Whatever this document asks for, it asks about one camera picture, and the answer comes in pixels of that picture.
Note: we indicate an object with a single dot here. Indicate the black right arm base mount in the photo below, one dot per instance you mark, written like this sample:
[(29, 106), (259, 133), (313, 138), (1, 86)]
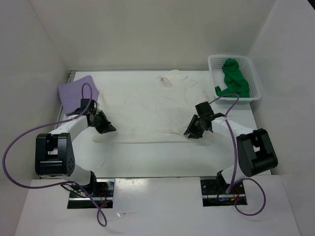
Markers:
[(213, 196)]

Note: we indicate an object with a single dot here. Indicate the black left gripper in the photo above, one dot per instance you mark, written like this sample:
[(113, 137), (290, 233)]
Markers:
[(107, 127)]

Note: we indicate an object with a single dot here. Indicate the white t shirt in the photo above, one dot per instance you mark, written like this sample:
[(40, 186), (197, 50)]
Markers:
[(157, 112)]

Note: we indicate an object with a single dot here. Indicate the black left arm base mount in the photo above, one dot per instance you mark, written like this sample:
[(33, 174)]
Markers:
[(102, 195)]

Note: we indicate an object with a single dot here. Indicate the white plastic laundry basket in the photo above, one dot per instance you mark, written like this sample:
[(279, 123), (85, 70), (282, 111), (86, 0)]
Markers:
[(246, 67)]

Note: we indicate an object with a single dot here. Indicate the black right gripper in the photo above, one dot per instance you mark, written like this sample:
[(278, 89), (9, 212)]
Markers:
[(191, 129)]

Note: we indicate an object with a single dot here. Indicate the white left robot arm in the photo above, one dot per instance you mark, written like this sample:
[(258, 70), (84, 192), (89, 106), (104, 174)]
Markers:
[(54, 155)]

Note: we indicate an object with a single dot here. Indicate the purple t shirt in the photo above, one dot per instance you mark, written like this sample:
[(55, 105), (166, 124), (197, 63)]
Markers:
[(70, 94)]

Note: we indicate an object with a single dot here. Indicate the green t shirt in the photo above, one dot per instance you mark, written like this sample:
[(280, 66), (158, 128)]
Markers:
[(236, 85)]

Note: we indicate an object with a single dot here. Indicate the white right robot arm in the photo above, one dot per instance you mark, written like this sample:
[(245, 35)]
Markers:
[(253, 149)]

